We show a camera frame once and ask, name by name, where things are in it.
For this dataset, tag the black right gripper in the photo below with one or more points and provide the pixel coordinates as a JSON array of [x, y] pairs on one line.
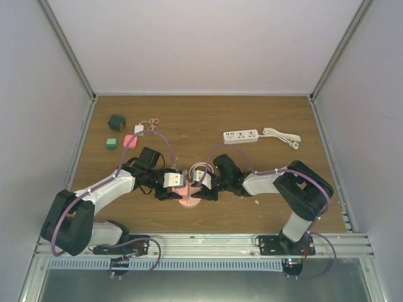
[[206, 194]]

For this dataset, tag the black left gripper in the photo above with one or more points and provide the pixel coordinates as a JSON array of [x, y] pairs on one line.
[[163, 194]]

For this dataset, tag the white power strip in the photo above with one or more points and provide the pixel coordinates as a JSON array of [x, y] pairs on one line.
[[240, 136]]

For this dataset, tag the red pink charger plug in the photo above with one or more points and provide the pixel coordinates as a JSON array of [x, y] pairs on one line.
[[130, 141]]

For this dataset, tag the small grey white plug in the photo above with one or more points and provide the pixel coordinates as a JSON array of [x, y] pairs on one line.
[[138, 130]]

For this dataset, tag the light green plug adapter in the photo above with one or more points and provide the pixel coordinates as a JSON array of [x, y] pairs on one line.
[[111, 143]]

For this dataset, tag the dark green cube plug adapter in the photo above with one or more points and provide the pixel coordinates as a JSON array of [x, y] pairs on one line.
[[116, 123]]

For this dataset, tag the pink cube socket adapter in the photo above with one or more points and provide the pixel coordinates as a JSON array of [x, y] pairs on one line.
[[182, 191]]

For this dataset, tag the pink round socket tower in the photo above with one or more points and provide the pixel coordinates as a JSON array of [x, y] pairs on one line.
[[189, 202]]

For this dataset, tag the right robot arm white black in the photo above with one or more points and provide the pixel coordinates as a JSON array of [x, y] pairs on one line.
[[307, 194]]

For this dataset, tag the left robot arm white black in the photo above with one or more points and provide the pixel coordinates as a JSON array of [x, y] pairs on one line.
[[69, 225]]

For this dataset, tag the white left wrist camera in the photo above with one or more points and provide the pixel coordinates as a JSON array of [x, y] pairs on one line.
[[173, 179]]

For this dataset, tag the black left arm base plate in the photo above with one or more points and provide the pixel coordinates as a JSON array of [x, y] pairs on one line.
[[138, 248]]

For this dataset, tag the aluminium front rail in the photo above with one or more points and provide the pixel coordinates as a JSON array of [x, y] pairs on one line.
[[245, 245]]

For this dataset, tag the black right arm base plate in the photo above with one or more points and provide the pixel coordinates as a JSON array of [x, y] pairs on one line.
[[280, 245]]

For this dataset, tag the slotted grey cable duct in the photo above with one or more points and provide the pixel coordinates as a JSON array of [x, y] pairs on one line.
[[87, 263]]

